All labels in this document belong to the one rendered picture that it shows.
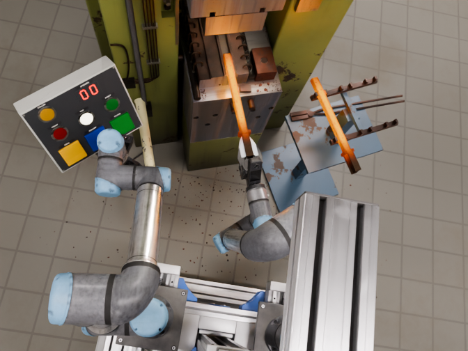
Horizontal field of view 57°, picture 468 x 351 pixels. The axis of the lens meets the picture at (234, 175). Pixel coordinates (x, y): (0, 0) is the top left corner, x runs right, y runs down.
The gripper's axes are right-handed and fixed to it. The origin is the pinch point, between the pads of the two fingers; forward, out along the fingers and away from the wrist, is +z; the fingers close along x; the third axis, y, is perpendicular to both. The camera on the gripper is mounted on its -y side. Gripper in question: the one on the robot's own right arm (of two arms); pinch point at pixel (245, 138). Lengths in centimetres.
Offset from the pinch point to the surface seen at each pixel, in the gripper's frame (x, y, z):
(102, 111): -50, -8, 14
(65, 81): -59, -18, 22
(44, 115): -67, -16, 11
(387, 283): 89, 102, -65
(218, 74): -4.9, 1.2, 28.6
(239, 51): 5.5, 0.9, 37.7
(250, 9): 1.6, -38.3, 27.2
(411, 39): 159, 100, 96
